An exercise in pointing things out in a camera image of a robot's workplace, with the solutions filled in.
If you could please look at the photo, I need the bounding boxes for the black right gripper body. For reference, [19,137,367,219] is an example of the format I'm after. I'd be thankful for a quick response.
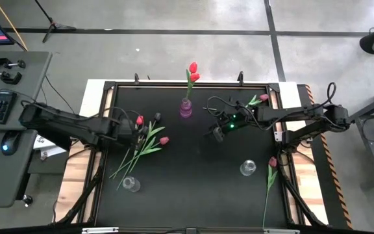
[219,105,259,133]

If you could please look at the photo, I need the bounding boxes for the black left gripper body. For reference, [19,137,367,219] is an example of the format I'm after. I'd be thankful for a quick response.
[108,117,138,144]

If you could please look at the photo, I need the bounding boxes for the crimson artificial tulip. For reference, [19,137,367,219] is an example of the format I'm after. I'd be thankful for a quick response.
[108,136,171,179]
[112,115,145,179]

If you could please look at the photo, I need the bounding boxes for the bunch of pink tulips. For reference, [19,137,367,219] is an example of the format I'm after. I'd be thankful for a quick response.
[116,112,167,191]

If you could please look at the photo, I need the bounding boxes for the pink artificial tulip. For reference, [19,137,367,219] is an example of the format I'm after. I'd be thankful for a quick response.
[262,156,279,229]
[202,94,269,111]

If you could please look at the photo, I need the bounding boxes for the red artificial tulip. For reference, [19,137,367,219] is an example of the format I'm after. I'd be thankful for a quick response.
[186,73,201,100]
[186,61,198,98]

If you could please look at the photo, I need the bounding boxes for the purple ribbed glass vase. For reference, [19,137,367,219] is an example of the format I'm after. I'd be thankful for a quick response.
[179,98,193,118]

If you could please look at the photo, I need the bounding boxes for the clear ribbed glass vase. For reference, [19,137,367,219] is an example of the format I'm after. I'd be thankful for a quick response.
[239,159,257,177]

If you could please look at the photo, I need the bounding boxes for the clear bumpy glass vase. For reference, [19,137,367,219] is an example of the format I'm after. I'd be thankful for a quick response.
[121,175,142,193]

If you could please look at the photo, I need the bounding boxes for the white paper sheets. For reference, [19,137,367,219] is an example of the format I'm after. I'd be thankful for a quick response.
[32,135,67,161]

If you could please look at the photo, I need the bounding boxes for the black computer mouse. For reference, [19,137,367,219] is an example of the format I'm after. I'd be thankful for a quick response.
[0,131,21,156]

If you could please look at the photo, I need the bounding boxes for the grey desk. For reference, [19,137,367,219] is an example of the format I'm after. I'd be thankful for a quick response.
[0,50,53,209]

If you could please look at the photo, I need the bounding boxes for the black tripod stand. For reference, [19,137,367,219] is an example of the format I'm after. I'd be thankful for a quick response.
[33,0,77,44]

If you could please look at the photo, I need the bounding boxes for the grey metal side table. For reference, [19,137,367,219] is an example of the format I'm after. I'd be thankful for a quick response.
[349,83,374,181]

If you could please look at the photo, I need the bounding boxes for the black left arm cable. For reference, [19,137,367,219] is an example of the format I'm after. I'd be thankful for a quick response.
[20,99,142,124]

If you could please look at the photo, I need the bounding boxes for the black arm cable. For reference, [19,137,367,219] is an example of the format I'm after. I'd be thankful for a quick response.
[20,99,142,124]
[205,81,352,131]

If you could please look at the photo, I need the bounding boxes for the black aluminium rig frame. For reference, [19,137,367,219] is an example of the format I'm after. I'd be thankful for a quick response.
[52,73,329,234]

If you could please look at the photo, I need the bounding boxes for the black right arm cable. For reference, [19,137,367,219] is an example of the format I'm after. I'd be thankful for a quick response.
[205,81,352,131]

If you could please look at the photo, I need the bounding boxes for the silver metal bracket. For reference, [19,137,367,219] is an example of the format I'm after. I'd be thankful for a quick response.
[264,228,301,234]
[82,226,119,234]

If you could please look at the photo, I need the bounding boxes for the yellow hanging cable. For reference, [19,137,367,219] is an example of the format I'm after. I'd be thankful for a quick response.
[0,0,29,52]

